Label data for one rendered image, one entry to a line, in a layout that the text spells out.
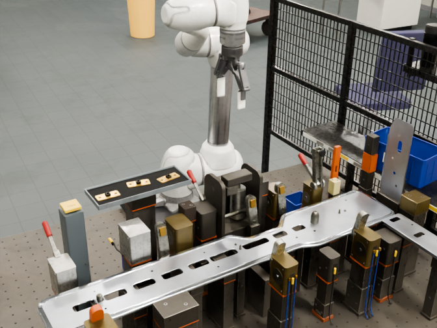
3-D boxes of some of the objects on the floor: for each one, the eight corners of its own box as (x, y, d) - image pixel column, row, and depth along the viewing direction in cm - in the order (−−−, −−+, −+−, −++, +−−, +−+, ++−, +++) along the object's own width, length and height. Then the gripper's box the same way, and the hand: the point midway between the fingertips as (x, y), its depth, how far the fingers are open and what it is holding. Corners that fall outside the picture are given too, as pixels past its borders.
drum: (161, 37, 806) (159, -13, 776) (133, 40, 791) (131, -10, 761) (151, 30, 837) (149, -18, 807) (124, 32, 822) (121, -16, 792)
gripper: (204, 36, 214) (204, 93, 224) (243, 55, 195) (240, 116, 205) (222, 33, 217) (221, 89, 227) (262, 51, 199) (259, 112, 209)
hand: (230, 99), depth 216 cm, fingers open, 13 cm apart
